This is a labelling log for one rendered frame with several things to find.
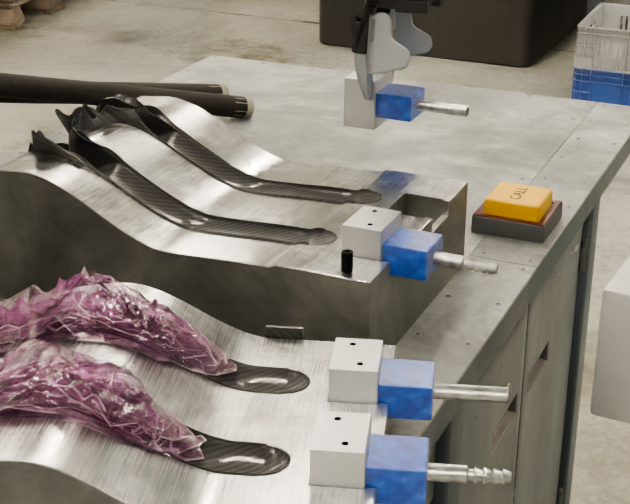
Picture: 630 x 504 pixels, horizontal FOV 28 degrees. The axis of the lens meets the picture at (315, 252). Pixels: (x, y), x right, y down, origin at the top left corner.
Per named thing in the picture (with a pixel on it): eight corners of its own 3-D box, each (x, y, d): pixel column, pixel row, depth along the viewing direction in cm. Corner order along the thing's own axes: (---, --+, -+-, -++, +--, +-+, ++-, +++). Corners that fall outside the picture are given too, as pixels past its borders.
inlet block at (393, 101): (473, 128, 135) (476, 80, 133) (458, 142, 131) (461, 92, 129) (360, 113, 140) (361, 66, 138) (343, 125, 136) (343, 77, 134)
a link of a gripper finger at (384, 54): (400, 106, 128) (410, 15, 127) (347, 99, 131) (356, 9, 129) (410, 105, 131) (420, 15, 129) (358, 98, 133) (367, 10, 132)
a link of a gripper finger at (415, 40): (428, 91, 136) (424, 13, 131) (377, 84, 138) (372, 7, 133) (438, 77, 138) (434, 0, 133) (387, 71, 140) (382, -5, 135)
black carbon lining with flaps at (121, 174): (388, 211, 122) (391, 118, 118) (321, 274, 108) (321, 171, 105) (86, 162, 135) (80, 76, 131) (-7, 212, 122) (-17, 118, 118)
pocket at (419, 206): (448, 236, 121) (450, 200, 119) (429, 256, 116) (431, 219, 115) (403, 228, 122) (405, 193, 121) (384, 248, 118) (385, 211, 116)
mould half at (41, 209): (463, 264, 127) (470, 137, 122) (367, 379, 106) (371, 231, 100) (53, 191, 146) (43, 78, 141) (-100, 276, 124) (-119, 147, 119)
